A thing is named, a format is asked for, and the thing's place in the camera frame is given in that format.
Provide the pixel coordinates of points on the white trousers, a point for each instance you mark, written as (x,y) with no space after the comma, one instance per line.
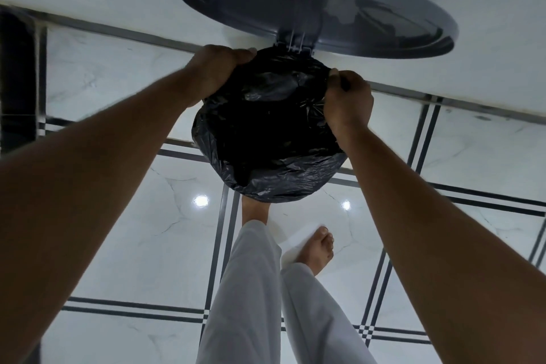
(251,299)

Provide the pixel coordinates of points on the person's left forearm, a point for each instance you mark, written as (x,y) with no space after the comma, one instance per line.
(89,180)

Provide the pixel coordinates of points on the black door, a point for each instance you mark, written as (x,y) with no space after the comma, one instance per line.
(17,82)

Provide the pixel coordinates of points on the person's left fingers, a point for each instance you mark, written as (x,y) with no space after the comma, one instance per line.
(244,55)

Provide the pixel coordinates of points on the person's right forearm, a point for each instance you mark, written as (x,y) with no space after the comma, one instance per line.
(426,231)

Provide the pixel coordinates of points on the person's right foot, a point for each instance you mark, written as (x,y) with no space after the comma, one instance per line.
(316,248)

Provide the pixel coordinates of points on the person's left foot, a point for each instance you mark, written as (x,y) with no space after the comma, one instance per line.
(255,211)

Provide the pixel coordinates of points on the person's left hand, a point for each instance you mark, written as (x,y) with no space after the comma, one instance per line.
(211,69)

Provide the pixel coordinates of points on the person's right fingers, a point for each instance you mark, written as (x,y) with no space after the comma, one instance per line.
(339,79)

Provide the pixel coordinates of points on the grey round bin lid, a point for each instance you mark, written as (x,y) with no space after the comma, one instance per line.
(341,5)

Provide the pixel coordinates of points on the person's right hand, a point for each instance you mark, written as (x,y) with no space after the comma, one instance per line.
(349,103)

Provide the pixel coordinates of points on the black plastic trash bag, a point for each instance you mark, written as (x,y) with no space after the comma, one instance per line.
(268,137)

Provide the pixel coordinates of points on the person's foot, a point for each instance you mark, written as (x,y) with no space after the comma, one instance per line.
(316,248)
(255,211)

